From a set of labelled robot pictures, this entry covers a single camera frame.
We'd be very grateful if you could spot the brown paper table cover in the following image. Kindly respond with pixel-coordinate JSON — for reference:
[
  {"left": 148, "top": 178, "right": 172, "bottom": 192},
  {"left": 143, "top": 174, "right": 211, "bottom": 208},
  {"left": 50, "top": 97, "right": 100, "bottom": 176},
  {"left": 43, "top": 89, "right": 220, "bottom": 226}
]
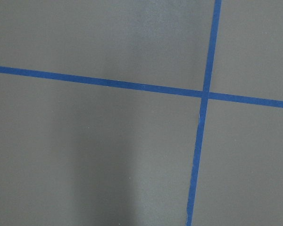
[{"left": 0, "top": 0, "right": 283, "bottom": 226}]

